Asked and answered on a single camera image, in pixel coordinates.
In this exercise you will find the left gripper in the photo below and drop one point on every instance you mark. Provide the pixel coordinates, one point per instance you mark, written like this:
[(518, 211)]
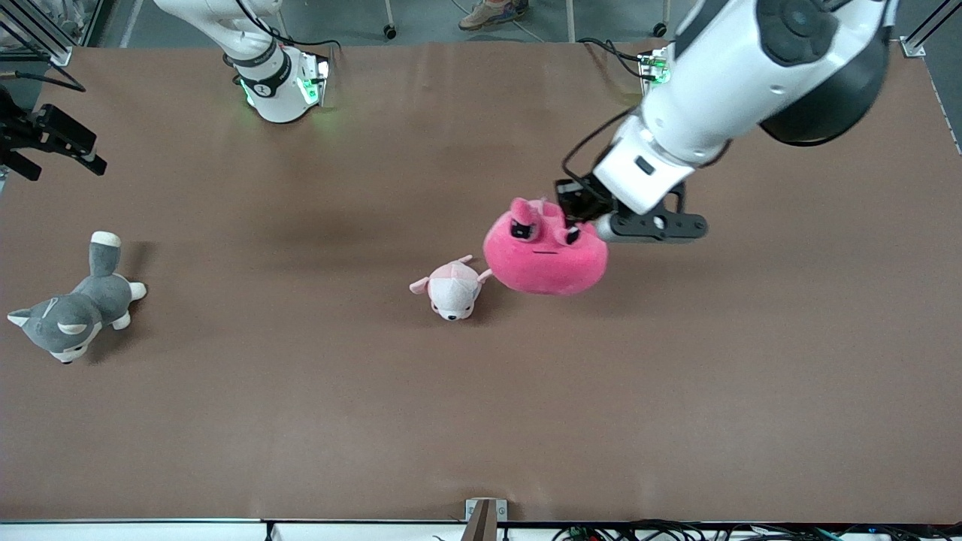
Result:
[(579, 198)]

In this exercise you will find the round hot pink plush toy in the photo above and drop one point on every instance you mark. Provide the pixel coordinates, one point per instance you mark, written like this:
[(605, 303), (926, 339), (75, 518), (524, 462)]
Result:
[(545, 270)]

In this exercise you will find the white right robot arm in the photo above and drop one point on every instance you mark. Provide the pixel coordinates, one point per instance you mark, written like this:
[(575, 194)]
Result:
[(274, 83)]

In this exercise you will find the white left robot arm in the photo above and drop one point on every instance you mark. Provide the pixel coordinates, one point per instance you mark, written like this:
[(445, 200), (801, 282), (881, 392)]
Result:
[(721, 75)]

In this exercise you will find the grey husky plush toy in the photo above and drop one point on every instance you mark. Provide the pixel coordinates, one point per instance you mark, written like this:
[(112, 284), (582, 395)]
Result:
[(75, 315)]

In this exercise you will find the pale pink dog plush toy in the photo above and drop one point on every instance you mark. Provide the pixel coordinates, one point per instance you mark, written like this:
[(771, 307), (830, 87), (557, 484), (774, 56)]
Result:
[(453, 297)]

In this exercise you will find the person's shoe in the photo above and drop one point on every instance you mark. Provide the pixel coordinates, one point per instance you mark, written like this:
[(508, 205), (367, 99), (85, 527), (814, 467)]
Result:
[(488, 13)]

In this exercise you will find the brown table cover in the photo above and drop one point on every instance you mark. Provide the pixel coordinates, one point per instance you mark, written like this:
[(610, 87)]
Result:
[(481, 421)]

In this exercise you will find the aluminium frame post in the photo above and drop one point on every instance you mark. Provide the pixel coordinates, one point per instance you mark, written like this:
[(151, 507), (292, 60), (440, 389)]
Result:
[(56, 52), (913, 46)]

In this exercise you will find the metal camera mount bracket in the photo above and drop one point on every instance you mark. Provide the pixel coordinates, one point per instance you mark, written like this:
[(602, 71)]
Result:
[(481, 522)]

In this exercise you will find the white table edge rail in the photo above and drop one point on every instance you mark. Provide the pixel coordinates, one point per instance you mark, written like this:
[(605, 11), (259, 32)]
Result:
[(150, 532)]

